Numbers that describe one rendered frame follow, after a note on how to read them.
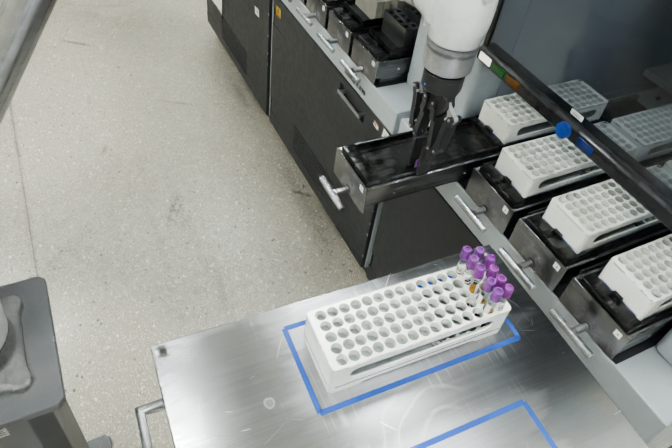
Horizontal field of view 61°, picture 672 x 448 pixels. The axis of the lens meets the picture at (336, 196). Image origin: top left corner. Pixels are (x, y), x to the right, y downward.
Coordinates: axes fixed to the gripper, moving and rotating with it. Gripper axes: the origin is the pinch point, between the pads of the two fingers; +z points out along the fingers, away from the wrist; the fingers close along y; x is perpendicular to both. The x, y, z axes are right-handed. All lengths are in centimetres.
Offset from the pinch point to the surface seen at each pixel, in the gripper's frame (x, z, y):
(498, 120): -21.9, -1.2, 3.2
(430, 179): -2.3, 5.6, -2.2
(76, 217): 68, 84, 90
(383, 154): 4.6, 3.9, 6.4
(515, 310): 4.2, 2.3, -36.7
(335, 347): 36.4, -2.6, -34.0
